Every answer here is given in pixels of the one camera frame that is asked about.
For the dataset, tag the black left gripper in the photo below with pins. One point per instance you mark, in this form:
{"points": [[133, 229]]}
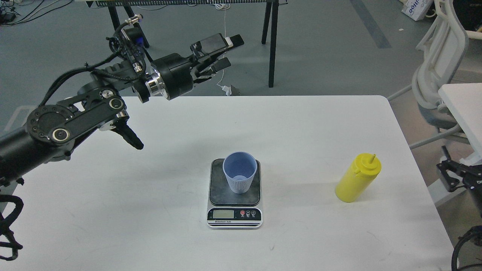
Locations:
{"points": [[171, 77]]}

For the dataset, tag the blue plastic cup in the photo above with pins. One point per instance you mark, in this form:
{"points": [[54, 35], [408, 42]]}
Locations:
{"points": [[239, 169]]}

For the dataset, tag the yellow squeeze bottle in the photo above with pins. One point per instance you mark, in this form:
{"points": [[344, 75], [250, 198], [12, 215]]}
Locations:
{"points": [[363, 170]]}

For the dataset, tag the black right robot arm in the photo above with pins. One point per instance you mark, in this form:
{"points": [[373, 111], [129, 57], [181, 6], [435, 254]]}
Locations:
{"points": [[456, 176]]}

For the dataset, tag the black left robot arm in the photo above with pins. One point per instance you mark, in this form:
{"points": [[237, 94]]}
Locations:
{"points": [[87, 99]]}

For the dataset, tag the digital kitchen scale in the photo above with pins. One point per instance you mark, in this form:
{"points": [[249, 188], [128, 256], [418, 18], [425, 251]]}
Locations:
{"points": [[229, 210]]}

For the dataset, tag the black trestle table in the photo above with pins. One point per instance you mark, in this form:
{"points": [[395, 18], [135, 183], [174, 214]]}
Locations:
{"points": [[200, 16]]}

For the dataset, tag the white cardboard box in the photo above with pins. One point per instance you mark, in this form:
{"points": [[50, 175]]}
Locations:
{"points": [[416, 9]]}

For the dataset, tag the white office chair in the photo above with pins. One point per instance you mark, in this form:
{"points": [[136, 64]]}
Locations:
{"points": [[443, 46]]}

